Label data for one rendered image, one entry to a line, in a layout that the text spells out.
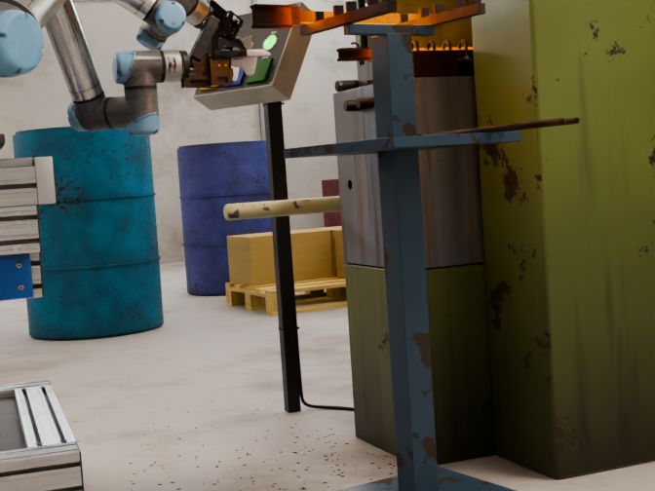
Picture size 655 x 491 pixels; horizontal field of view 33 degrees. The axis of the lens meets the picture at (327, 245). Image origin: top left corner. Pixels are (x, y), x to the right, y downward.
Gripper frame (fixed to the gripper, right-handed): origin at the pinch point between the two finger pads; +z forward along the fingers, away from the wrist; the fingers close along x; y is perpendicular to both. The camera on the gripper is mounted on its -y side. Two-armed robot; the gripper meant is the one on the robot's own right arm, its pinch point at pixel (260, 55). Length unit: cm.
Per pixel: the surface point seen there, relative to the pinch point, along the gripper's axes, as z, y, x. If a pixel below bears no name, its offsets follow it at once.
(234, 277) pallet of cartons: 95, 84, -342
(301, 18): -6.1, -2.1, 43.4
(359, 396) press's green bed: 25, 88, -11
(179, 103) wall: 173, -42, -721
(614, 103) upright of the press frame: 65, 18, 49
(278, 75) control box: 17.9, 1.3, -37.7
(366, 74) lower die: 30.7, 4.7, -7.3
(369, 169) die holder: 24.7, 28.9, 4.6
